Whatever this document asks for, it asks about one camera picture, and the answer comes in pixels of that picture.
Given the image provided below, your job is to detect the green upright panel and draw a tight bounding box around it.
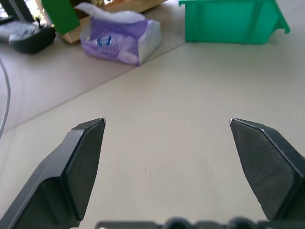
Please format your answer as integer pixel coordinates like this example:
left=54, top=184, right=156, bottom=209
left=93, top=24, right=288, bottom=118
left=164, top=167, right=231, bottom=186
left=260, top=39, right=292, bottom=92
left=41, top=0, right=81, bottom=34

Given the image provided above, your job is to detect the grey cable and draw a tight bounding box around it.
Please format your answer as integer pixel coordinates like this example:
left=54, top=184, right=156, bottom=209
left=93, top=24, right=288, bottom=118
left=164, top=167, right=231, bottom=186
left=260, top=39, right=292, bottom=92
left=0, top=58, right=11, bottom=139

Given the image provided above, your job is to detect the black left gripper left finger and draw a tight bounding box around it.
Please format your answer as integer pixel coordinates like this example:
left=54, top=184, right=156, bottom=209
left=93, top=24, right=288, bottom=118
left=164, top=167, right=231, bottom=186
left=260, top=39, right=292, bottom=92
left=0, top=117, right=106, bottom=229

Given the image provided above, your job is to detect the black remote controller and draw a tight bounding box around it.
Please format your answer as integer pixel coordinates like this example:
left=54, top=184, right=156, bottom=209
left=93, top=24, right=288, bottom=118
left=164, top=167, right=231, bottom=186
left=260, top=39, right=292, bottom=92
left=0, top=20, right=57, bottom=54

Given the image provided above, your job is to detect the black ribbed stand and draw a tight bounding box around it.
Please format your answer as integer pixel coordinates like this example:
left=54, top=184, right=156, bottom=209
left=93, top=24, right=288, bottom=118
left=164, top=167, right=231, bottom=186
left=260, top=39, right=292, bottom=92
left=0, top=0, right=34, bottom=24

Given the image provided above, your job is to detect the purple tissue pack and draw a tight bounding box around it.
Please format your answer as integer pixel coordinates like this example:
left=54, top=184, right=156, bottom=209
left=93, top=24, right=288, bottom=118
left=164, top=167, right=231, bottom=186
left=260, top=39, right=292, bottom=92
left=73, top=2, right=163, bottom=67

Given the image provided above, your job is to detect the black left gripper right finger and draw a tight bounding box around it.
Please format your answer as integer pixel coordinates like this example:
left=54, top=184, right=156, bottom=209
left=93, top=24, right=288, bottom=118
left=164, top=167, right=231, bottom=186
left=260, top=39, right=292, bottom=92
left=228, top=117, right=305, bottom=222

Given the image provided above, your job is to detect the green plastic storage bin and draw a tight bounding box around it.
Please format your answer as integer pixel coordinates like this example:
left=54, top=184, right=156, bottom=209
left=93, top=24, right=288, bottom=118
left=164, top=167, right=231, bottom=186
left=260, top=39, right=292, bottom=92
left=178, top=0, right=291, bottom=45

